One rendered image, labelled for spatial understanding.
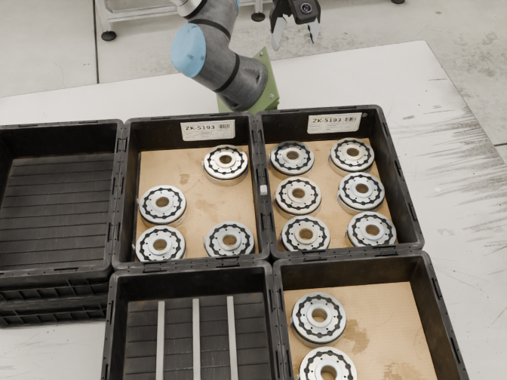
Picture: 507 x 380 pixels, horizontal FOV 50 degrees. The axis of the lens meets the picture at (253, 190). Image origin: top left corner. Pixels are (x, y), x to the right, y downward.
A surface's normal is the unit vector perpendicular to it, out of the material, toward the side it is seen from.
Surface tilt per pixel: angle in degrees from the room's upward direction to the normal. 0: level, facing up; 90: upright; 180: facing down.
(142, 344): 0
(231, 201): 0
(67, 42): 0
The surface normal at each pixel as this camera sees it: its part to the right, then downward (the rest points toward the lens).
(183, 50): -0.73, -0.22
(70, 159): 0.00, -0.61
